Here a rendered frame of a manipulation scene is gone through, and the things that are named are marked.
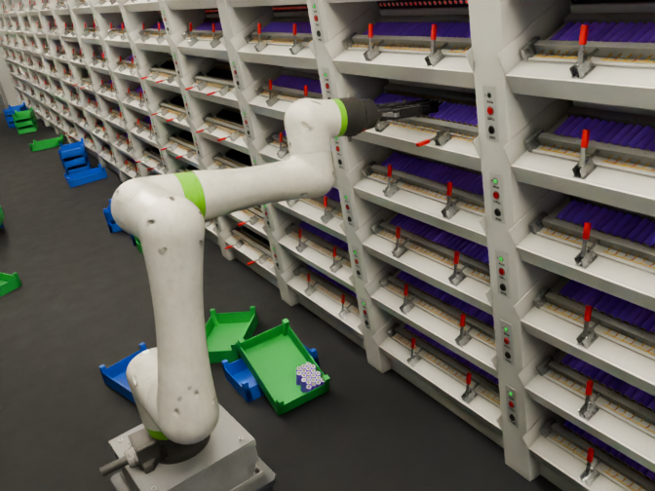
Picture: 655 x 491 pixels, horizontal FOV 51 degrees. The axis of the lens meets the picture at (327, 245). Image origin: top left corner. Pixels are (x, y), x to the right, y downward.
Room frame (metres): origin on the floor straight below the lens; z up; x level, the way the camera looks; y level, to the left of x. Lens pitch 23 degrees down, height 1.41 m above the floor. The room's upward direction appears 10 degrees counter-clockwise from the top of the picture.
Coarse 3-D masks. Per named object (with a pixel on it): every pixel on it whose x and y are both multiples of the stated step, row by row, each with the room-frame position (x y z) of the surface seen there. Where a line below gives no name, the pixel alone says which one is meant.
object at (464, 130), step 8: (392, 120) 1.89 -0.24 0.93; (400, 120) 1.85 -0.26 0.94; (408, 120) 1.81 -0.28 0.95; (416, 120) 1.78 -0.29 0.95; (424, 120) 1.76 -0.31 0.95; (432, 120) 1.74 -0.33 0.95; (440, 120) 1.71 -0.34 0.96; (408, 128) 1.79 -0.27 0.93; (424, 128) 1.74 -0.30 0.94; (432, 128) 1.73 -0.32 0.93; (440, 128) 1.70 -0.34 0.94; (456, 128) 1.64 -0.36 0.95; (464, 128) 1.62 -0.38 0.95; (472, 128) 1.60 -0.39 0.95
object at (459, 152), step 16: (400, 80) 2.03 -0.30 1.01; (368, 96) 2.09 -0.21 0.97; (400, 128) 1.84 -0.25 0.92; (384, 144) 1.88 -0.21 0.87; (400, 144) 1.80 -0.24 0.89; (432, 144) 1.67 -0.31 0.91; (448, 144) 1.63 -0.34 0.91; (464, 144) 1.59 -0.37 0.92; (448, 160) 1.62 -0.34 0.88; (464, 160) 1.56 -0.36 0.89; (480, 160) 1.51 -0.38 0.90
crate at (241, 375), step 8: (312, 352) 2.14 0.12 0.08; (224, 360) 2.19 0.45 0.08; (240, 360) 2.22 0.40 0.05; (224, 368) 2.17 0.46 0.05; (232, 368) 2.20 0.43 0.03; (240, 368) 2.22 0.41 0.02; (248, 368) 2.23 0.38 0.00; (232, 376) 2.11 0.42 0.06; (240, 376) 2.18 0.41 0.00; (248, 376) 2.17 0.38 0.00; (232, 384) 2.13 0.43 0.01; (240, 384) 2.13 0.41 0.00; (248, 384) 2.02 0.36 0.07; (256, 384) 2.04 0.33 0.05; (240, 392) 2.06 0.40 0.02; (248, 392) 2.02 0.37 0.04; (256, 392) 2.03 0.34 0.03; (248, 400) 2.01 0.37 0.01
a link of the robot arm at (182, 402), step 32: (160, 192) 1.28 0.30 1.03; (128, 224) 1.29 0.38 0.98; (160, 224) 1.18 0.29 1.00; (192, 224) 1.19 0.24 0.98; (160, 256) 1.18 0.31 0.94; (192, 256) 1.19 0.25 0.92; (160, 288) 1.18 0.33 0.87; (192, 288) 1.19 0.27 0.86; (160, 320) 1.18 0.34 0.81; (192, 320) 1.18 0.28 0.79; (160, 352) 1.18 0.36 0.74; (192, 352) 1.17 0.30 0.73; (160, 384) 1.18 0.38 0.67; (192, 384) 1.16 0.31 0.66; (160, 416) 1.17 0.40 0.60; (192, 416) 1.15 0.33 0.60
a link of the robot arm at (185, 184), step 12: (132, 180) 1.37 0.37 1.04; (144, 180) 1.37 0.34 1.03; (156, 180) 1.38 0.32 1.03; (168, 180) 1.38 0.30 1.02; (180, 180) 1.39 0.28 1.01; (192, 180) 1.40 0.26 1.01; (120, 192) 1.35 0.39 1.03; (132, 192) 1.32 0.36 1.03; (180, 192) 1.37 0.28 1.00; (192, 192) 1.38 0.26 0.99; (120, 204) 1.32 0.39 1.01; (204, 204) 1.39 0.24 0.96; (120, 216) 1.31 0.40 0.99; (204, 216) 1.40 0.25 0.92
